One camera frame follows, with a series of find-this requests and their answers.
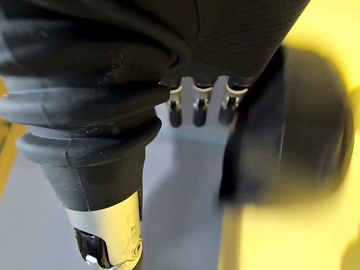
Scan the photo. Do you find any black plastic housing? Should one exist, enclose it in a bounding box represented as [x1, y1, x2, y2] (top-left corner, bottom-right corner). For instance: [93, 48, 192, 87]
[218, 44, 356, 208]

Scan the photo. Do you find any yellow metal shelf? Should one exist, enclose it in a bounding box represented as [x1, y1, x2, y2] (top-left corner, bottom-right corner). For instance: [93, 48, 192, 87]
[0, 0, 360, 270]

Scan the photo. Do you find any right robot hand black cloth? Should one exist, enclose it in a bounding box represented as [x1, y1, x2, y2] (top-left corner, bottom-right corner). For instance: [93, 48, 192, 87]
[0, 0, 313, 270]

